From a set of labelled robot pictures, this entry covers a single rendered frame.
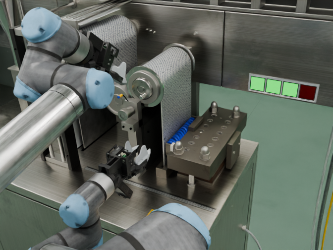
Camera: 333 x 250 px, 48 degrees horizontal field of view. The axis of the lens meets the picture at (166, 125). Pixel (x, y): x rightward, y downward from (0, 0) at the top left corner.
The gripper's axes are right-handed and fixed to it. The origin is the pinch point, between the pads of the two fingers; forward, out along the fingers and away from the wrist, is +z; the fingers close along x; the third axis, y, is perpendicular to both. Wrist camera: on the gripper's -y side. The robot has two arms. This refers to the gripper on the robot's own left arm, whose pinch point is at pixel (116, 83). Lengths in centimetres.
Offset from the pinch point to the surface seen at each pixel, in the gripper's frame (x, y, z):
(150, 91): -2.0, 2.8, 17.0
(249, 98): 32, 69, 290
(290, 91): -41, 19, 47
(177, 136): -7.2, -7.9, 36.9
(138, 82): 2.2, 4.8, 15.3
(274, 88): -35, 19, 47
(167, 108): -4.7, -0.1, 27.3
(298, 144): -30, 27, 240
